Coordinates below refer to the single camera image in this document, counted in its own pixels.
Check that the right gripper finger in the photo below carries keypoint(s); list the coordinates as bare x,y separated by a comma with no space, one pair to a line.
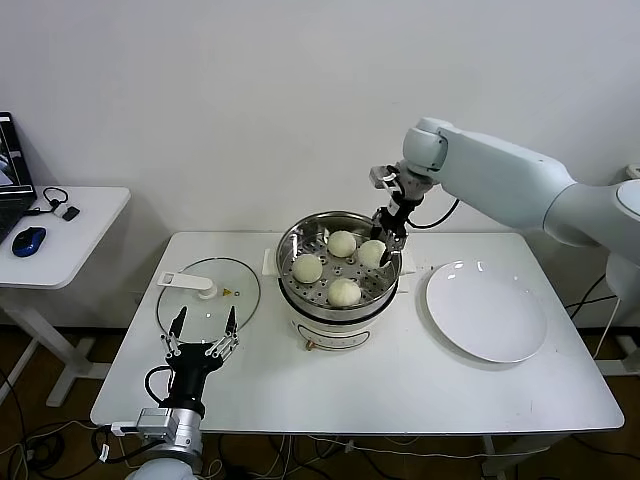
396,245
378,229

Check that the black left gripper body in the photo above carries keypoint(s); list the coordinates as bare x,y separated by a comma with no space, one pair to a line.
190,370

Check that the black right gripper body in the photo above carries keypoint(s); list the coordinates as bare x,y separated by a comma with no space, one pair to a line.
397,217

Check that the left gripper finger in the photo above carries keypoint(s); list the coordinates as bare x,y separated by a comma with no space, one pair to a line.
178,327
231,324

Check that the white steamed baozi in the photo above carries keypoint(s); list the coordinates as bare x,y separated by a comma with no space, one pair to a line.
342,243
369,254
344,292
307,267

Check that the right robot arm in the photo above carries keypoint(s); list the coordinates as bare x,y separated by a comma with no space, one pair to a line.
500,170

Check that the steel steamer basket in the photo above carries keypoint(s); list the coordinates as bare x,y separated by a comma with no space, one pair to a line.
300,300

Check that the white electric cooker base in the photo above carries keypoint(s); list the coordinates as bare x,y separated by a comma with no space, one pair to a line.
330,332

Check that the white round plate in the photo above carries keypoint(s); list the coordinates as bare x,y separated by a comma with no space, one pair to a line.
485,310

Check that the white side table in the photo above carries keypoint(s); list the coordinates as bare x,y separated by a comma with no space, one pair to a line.
85,240

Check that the small black white dongle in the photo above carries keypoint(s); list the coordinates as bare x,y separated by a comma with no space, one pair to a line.
71,215

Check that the blue computer mouse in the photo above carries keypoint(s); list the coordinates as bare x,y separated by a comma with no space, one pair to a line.
27,241

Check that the black laptop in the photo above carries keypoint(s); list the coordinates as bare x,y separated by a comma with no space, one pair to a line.
10,210

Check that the white box device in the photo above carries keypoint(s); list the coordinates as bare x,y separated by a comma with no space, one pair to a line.
635,171

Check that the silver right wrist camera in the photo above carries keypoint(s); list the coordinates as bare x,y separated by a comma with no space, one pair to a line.
384,177

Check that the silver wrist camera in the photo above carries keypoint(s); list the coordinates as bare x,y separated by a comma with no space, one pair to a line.
155,422
384,177

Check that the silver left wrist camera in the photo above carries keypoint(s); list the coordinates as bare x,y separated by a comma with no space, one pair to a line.
155,422

